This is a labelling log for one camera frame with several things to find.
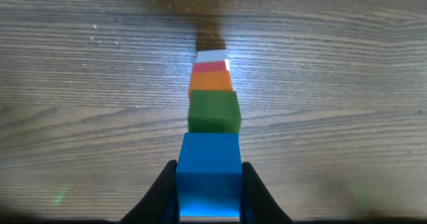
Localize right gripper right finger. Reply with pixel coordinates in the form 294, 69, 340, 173
238, 161, 294, 224

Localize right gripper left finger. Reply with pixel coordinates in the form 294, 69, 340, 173
119, 159, 181, 224

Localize blue cube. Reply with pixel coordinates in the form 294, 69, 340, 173
175, 132, 244, 218

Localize green cube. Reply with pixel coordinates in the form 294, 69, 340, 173
187, 89, 242, 135

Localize orange cube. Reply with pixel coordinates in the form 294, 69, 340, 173
188, 69, 234, 100

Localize red cube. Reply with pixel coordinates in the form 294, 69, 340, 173
191, 59, 231, 74

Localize white cube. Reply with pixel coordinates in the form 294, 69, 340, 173
194, 49, 231, 71

